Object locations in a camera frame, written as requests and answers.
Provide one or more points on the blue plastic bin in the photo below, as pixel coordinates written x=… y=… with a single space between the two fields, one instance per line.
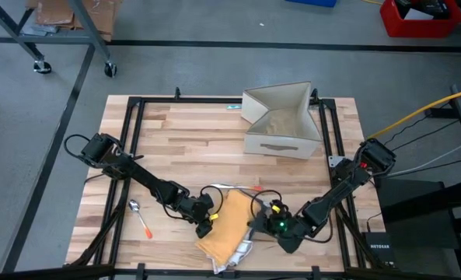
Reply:
x=311 y=2

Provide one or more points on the small white tag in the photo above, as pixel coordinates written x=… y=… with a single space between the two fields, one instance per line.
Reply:
x=234 y=107

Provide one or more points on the black aluminium table frame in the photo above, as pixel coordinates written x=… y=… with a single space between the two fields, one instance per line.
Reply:
x=168 y=100

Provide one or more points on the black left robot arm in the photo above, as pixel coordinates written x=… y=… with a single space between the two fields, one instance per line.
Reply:
x=137 y=173

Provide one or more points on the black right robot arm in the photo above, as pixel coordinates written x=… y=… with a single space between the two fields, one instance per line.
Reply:
x=346 y=183

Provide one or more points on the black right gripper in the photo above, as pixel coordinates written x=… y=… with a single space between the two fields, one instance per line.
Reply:
x=282 y=223

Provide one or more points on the red plastic bin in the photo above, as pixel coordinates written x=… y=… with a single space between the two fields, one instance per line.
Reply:
x=393 y=27

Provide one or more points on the beige fabric storage box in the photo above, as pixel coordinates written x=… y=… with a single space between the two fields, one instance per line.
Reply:
x=280 y=116

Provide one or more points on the black Netgear network switch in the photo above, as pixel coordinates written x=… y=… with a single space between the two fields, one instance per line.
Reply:
x=379 y=247

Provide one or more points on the mustard yellow towel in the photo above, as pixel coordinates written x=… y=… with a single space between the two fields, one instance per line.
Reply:
x=230 y=221

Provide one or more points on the brown cardboard sheets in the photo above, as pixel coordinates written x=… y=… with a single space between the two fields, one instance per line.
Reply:
x=55 y=13

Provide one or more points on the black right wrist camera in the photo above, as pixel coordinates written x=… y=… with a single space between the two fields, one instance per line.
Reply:
x=291 y=244

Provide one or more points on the grey metal wheeled cart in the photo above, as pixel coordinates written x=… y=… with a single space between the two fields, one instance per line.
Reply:
x=90 y=27

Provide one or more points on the silver metal spoon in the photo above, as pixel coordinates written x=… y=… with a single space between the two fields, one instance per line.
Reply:
x=140 y=218

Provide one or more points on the white checked towel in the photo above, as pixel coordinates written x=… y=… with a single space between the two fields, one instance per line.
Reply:
x=243 y=250

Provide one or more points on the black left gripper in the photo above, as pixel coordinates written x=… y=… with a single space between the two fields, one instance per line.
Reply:
x=199 y=208

